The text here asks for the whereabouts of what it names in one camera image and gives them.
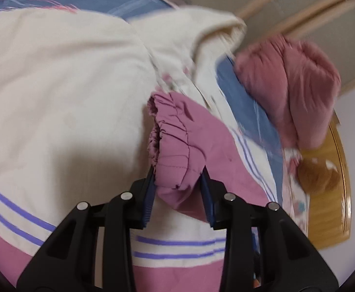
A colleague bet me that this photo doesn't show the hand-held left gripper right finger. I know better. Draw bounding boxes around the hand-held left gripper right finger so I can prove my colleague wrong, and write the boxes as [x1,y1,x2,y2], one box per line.
[200,166,339,292]

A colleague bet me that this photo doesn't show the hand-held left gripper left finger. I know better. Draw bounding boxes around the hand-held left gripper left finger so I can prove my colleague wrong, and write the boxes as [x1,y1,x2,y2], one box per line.
[16,166,157,292]

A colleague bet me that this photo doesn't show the pink and cream jacket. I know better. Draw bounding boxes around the pink and cream jacket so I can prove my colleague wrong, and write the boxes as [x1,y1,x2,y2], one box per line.
[0,6,284,289]

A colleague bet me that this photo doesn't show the pink floral pillow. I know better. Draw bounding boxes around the pink floral pillow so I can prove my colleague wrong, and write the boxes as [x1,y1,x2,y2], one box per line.
[282,147,312,238]

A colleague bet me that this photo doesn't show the brown plush toy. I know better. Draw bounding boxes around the brown plush toy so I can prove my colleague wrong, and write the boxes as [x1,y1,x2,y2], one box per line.
[296,156,341,193]

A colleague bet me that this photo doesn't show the wooden headboard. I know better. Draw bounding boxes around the wooden headboard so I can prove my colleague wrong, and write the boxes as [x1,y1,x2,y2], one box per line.
[299,109,353,250]

